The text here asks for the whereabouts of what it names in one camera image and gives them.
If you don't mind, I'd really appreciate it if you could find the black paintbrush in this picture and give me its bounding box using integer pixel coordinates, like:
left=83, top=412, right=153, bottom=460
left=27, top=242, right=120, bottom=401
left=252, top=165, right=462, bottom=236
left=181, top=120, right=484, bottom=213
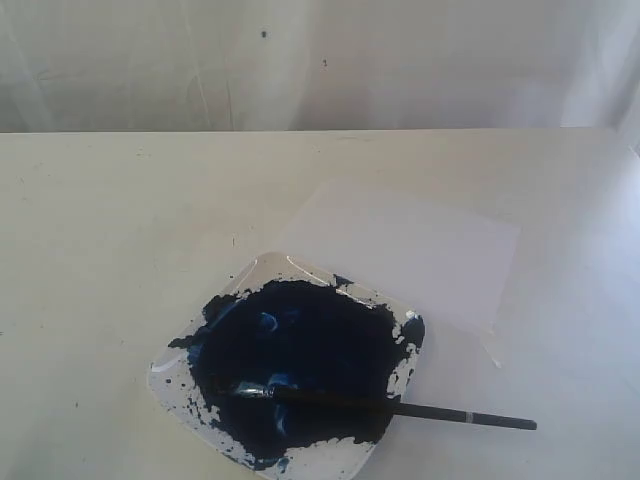
left=210, top=376, right=538, bottom=431

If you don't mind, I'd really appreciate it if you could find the white square paint plate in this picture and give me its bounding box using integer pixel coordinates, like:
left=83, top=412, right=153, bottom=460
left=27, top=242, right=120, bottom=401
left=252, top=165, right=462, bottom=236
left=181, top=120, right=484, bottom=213
left=148, top=252, right=425, bottom=479

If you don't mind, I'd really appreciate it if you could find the white paper sheet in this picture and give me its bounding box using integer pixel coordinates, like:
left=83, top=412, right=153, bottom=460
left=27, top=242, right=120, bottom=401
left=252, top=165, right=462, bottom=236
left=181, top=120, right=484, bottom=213
left=273, top=180, right=520, bottom=366

